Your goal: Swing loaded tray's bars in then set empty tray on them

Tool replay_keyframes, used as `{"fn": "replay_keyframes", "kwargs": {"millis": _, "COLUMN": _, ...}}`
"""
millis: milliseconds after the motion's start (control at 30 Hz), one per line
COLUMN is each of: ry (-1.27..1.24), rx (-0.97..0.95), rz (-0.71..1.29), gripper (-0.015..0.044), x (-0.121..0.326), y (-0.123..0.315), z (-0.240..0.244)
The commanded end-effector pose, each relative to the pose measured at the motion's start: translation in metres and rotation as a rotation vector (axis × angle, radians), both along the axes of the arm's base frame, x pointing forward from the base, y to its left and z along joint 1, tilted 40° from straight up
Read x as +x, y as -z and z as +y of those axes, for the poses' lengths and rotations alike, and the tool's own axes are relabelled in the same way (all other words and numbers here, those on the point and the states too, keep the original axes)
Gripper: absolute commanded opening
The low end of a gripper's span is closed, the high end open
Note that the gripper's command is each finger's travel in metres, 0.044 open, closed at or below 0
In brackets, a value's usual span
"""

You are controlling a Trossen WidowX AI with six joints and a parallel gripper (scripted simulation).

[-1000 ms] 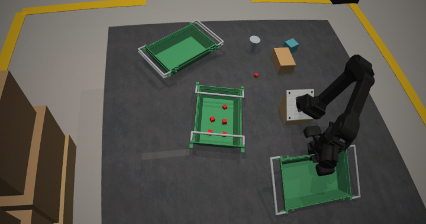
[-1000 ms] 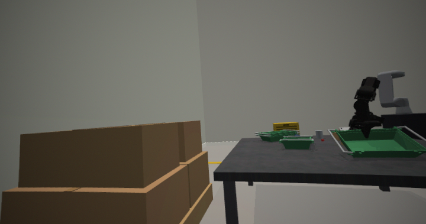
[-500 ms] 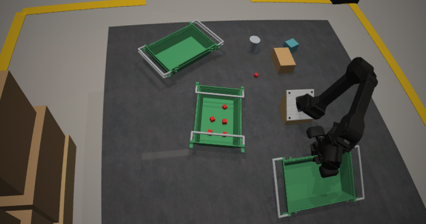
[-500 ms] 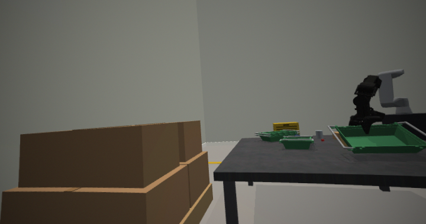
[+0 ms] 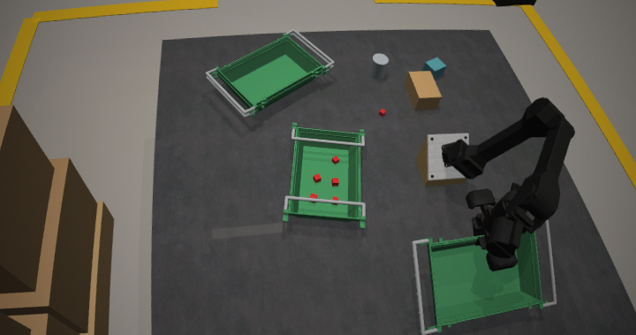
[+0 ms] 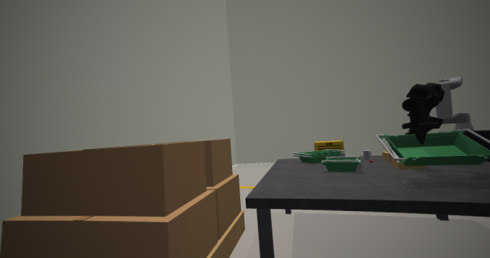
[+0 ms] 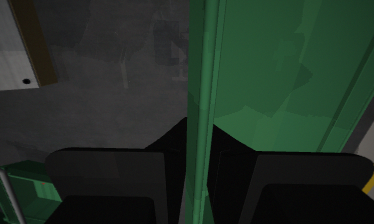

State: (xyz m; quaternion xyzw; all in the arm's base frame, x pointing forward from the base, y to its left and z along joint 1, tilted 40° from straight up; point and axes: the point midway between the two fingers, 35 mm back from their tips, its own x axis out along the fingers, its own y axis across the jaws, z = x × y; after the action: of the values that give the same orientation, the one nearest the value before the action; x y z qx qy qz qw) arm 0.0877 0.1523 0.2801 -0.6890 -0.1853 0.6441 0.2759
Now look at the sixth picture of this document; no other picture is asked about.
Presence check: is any green plastic tray with white wire bars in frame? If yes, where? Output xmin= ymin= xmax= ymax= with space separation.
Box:
xmin=376 ymin=129 xmax=490 ymax=167

